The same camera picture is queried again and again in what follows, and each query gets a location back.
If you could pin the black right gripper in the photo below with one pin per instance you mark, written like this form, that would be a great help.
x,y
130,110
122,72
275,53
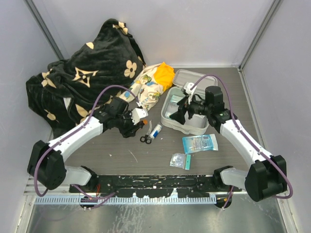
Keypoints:
x,y
179,116

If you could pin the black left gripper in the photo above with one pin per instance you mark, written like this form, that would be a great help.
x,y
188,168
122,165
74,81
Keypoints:
x,y
132,129

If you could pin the bagged teal plaster strips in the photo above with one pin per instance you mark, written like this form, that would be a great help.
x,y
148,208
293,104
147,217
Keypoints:
x,y
175,99

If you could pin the white gauze pad packet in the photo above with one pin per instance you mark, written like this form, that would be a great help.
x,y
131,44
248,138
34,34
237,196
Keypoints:
x,y
197,121

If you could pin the grey medicine kit case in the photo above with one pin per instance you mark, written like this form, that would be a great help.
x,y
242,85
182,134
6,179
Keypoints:
x,y
181,77

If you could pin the bagged white blue bandage roll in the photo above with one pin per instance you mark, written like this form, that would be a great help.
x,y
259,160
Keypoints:
x,y
155,131

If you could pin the black handled scissors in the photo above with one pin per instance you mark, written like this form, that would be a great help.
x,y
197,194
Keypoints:
x,y
146,139

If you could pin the small bag with teal header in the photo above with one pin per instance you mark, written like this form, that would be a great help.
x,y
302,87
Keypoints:
x,y
181,161

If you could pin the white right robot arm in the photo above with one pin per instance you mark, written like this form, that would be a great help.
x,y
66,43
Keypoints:
x,y
266,176

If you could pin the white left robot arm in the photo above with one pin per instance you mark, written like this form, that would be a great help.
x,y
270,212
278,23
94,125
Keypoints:
x,y
47,161

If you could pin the light blue wipes pouch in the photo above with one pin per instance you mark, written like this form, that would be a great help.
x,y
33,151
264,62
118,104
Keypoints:
x,y
193,144

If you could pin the yellow cloth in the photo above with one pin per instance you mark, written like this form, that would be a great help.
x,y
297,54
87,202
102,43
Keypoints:
x,y
164,76

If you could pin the black floral fleece blanket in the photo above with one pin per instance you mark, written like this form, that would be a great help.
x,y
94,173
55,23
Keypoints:
x,y
65,94

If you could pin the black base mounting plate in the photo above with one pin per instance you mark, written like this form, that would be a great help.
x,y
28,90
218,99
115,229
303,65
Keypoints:
x,y
156,186

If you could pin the white slotted cable duct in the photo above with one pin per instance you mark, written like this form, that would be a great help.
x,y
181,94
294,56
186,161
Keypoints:
x,y
80,200

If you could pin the aluminium frame rail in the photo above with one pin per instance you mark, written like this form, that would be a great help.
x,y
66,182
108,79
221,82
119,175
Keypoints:
x,y
30,188

